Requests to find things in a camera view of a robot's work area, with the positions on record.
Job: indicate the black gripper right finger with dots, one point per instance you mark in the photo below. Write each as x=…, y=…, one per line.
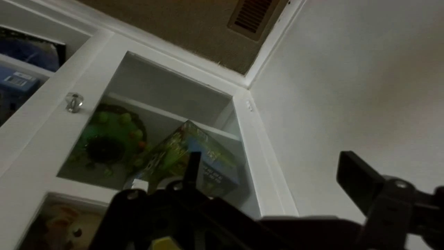
x=397, y=213

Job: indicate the yellow plush toy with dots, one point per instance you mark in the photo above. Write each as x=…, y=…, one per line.
x=67, y=226

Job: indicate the blue board game box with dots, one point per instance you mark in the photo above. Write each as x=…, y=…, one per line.
x=32, y=50

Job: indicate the green printed box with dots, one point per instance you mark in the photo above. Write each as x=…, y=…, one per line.
x=208, y=157

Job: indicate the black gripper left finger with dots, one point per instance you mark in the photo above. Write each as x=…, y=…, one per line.
x=133, y=222

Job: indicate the green spiky toy ball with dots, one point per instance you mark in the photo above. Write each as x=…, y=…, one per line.
x=108, y=140

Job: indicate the white glass-pane cabinet door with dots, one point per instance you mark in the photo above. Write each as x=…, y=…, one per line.
x=64, y=129

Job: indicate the brown floor vent grille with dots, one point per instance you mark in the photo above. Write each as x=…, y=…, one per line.
x=257, y=18

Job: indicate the light blue labelled box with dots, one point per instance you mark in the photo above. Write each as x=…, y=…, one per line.
x=15, y=83

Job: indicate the clear glass door knob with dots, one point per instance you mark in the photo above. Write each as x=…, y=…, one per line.
x=74, y=101

